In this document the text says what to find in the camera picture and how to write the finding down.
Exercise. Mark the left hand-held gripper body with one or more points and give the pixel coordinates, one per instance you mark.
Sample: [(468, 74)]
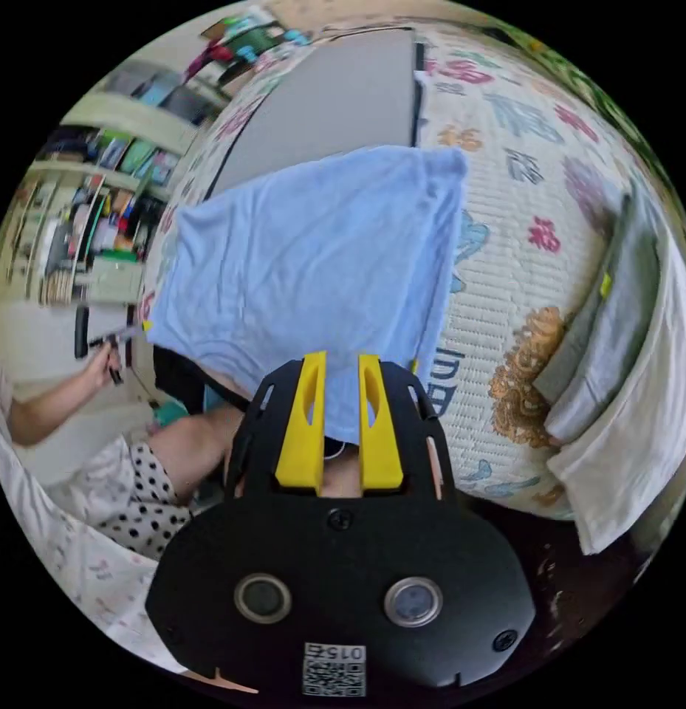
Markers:
[(111, 354)]

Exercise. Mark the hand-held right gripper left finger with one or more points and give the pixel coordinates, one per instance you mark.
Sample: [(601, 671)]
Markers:
[(298, 437)]

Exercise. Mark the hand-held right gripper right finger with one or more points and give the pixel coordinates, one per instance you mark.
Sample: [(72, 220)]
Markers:
[(382, 443)]

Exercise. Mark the light blue long sleeve shirt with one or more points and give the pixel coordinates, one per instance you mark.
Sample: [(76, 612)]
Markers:
[(298, 260)]

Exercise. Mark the person's left forearm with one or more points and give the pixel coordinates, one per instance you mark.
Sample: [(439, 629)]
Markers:
[(49, 410)]

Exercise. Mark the person's left hand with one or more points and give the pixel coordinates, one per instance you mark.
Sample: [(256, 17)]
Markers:
[(99, 365)]

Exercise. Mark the person's right hand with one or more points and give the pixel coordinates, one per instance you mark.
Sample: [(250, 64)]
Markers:
[(221, 680)]

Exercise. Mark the shelf with assorted items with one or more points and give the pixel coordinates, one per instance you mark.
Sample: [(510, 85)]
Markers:
[(99, 194)]

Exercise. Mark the person's body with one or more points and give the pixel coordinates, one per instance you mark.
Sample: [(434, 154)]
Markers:
[(149, 498)]

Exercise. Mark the bed with printed quilt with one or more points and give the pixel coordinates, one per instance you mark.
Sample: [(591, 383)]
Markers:
[(514, 260)]

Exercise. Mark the pile of clothes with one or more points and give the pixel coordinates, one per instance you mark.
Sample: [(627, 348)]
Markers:
[(619, 354)]

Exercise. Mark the grey flat board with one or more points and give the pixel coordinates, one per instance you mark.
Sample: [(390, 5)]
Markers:
[(331, 99)]

